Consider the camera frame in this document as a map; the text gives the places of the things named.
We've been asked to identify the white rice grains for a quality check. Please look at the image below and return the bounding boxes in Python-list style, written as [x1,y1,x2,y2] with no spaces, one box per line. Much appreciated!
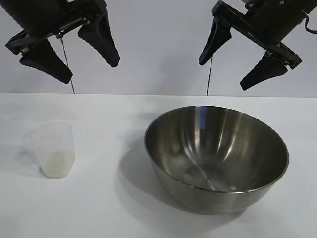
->
[40,150,72,179]

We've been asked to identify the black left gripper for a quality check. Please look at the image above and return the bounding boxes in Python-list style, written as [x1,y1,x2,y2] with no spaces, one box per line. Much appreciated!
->
[0,0,121,85]

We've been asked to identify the clear plastic measuring cup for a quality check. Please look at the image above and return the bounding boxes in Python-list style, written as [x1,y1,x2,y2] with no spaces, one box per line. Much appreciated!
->
[23,122,75,179]

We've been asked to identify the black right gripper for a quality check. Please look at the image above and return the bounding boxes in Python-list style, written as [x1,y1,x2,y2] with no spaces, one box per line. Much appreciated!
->
[198,0,311,92]

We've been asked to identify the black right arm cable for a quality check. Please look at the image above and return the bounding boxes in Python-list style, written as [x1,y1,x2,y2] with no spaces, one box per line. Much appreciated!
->
[304,13,317,33]

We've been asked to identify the stainless steel mixing bowl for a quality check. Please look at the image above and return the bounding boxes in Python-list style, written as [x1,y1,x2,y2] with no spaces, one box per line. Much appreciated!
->
[144,105,290,215]

